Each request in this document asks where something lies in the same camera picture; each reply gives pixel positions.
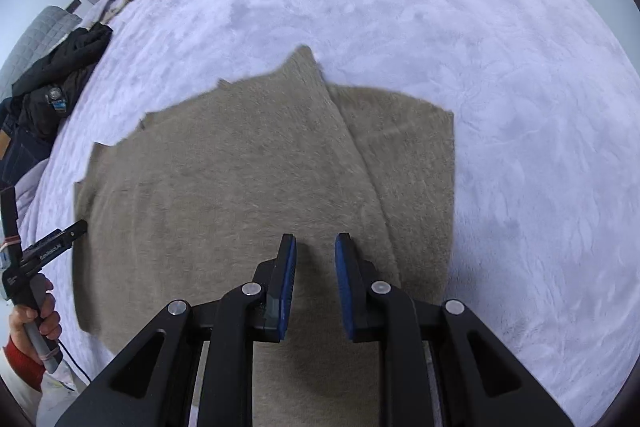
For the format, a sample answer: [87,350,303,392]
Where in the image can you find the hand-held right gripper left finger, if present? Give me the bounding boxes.
[54,233,298,427]

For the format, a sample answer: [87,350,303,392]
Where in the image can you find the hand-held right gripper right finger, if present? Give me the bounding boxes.
[334,232,576,427]

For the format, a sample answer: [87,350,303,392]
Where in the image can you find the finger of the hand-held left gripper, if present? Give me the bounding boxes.
[49,220,89,249]

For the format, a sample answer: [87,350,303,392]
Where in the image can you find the brown knit sweater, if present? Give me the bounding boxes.
[72,45,457,427]

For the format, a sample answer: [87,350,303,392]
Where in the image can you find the person's left forearm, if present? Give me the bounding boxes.
[2,337,46,390]

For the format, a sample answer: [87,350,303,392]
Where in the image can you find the person's left hand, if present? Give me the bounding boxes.
[9,276,62,365]

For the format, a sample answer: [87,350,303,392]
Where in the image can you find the dark blue jeans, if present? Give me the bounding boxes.
[0,99,53,188]

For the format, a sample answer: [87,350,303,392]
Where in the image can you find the black jacket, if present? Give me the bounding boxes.
[11,24,113,142]

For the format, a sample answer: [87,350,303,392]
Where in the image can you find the grey quilted cushion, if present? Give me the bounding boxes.
[0,6,81,95]

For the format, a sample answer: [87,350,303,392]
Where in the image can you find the lavender fleece blanket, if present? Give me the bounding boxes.
[15,0,640,423]

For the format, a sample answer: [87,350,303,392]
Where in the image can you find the black cable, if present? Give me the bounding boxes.
[57,342,93,383]

